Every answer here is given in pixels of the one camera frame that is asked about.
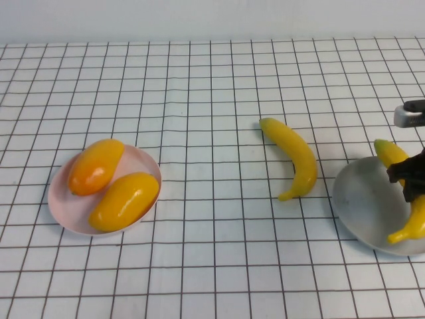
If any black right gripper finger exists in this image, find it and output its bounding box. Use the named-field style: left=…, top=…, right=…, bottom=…
left=404, top=181, right=425, bottom=203
left=386, top=155, right=425, bottom=183

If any yellow banana green tip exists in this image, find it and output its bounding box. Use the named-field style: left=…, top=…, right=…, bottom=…
left=374, top=138, right=425, bottom=245
left=258, top=118, right=319, bottom=203

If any plain yellow mango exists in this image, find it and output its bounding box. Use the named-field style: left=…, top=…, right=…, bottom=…
left=88, top=172, right=159, bottom=233

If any orange-tinted yellow mango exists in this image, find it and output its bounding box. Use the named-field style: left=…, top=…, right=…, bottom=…
left=68, top=139, right=125, bottom=197

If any grey round plate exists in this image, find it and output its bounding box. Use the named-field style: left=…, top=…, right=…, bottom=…
left=333, top=156, right=425, bottom=256

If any pink round plate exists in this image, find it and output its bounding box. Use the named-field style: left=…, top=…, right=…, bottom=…
left=47, top=143, right=163, bottom=237

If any white black-grid tablecloth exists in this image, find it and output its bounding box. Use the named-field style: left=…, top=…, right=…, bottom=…
left=0, top=35, right=425, bottom=319

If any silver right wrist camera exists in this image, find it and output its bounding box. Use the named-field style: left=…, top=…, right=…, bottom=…
left=393, top=98, right=425, bottom=128

